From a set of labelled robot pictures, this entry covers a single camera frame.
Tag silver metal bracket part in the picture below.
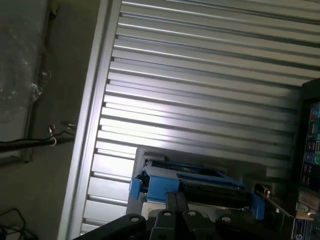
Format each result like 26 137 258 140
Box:
254 183 296 219

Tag grey framed clear panel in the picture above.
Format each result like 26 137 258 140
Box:
0 0 61 165

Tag disk with blue carrier frame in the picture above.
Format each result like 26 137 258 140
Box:
129 159 266 221

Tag wire bundle with ring terminals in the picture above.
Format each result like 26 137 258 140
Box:
0 120 76 154

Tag thin black cable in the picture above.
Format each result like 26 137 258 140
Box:
0 206 39 240

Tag blue printed label panel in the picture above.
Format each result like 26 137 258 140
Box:
301 99 320 189

